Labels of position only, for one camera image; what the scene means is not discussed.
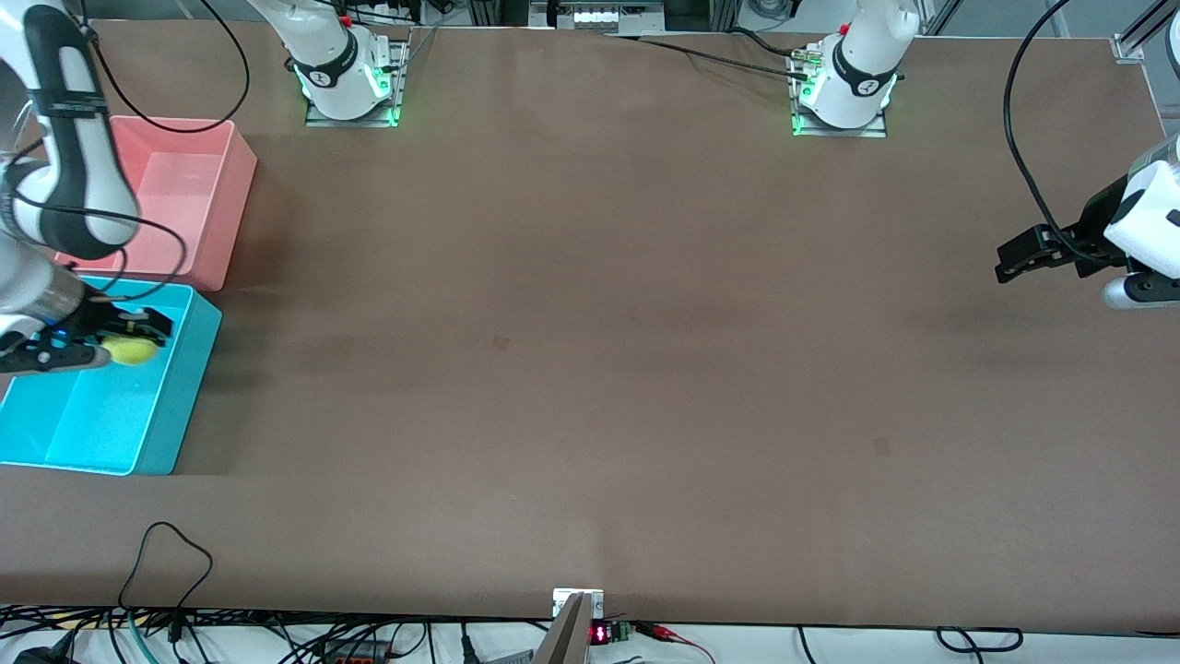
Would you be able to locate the yellow tennis ball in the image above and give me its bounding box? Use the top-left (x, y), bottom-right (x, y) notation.
top-left (101, 336), bottom-right (156, 366)

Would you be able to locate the blue plastic bin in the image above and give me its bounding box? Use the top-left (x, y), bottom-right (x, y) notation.
top-left (0, 274), bottom-right (223, 477)

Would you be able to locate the pink plastic bin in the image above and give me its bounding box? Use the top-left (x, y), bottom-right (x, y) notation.
top-left (53, 115), bottom-right (258, 292)

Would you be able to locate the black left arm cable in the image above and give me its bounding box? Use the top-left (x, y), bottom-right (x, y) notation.
top-left (1004, 0), bottom-right (1103, 268)

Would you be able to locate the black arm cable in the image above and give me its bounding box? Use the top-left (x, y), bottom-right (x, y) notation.
top-left (0, 0), bottom-right (252, 305)
top-left (1004, 0), bottom-right (1103, 268)

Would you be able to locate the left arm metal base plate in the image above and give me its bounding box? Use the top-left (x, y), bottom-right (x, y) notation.
top-left (790, 46), bottom-right (891, 139)

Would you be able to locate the black looped thin cable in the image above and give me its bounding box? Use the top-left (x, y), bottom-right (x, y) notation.
top-left (118, 522), bottom-right (215, 642)

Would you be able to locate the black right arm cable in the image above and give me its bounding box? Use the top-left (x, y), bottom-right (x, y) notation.
top-left (0, 0), bottom-right (252, 305)

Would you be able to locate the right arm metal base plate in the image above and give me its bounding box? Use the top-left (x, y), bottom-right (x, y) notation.
top-left (304, 37), bottom-right (408, 128)

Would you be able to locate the black flat loop cable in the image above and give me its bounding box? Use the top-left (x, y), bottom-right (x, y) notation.
top-left (936, 626), bottom-right (1025, 653)

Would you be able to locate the black base power cable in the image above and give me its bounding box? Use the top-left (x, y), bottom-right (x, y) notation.
top-left (604, 26), bottom-right (817, 84)

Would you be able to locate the aluminium frame light unit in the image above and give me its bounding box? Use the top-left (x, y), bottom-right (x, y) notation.
top-left (529, 0), bottom-right (667, 34)

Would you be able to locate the red clip lead wire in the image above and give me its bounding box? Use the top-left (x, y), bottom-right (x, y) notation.
top-left (636, 621), bottom-right (716, 664)

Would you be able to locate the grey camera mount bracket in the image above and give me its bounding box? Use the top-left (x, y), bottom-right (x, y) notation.
top-left (533, 588), bottom-right (606, 664)

